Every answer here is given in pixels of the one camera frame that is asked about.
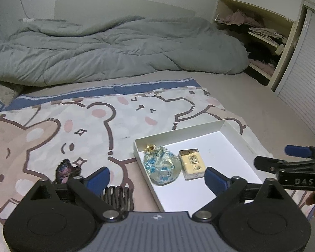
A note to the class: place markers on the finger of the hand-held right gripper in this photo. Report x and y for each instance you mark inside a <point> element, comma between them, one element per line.
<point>296,151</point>
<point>265,162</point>

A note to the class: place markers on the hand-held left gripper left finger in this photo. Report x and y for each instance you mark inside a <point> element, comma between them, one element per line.
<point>98,179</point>

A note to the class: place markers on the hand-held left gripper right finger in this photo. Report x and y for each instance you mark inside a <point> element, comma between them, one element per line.
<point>215,179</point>

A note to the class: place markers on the dark claw hair clip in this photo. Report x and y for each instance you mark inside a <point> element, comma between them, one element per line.
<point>118,197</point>

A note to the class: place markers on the white shallow cardboard box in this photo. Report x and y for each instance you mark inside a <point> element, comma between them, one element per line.
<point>225,147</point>

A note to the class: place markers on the dark purple scrunchie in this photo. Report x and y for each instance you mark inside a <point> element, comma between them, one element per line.
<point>64,170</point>

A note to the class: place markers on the small yellow card box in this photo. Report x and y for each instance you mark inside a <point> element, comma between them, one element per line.
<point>193,164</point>

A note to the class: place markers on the cartoon bear printed blanket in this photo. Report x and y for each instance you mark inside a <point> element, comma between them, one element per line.
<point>68,126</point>

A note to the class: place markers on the bed with beige sheet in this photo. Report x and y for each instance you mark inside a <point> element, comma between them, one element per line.
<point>252,97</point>

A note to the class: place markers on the white slatted sliding door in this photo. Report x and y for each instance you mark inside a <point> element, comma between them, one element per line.
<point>304,71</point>

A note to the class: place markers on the pink folded clothes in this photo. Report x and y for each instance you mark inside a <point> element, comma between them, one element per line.
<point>262,67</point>

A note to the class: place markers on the cream open shelf unit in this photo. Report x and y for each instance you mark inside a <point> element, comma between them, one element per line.
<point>286,55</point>

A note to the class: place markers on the dark clothes pile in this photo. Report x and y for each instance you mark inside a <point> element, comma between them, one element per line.
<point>260,52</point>

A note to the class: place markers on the beige folded clothes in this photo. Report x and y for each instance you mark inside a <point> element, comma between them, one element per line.
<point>265,34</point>

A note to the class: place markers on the patterned pillow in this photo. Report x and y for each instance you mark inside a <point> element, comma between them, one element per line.
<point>2,94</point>

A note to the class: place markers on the grey quilted duvet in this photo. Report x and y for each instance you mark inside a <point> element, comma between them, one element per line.
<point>107,50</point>

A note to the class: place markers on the pink crumpled clothes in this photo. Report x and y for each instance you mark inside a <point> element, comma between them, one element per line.
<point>236,18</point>

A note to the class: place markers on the pale bed headboard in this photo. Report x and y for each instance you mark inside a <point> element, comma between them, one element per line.
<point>120,8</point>

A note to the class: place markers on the white charger plug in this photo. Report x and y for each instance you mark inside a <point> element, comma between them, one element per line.
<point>27,20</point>

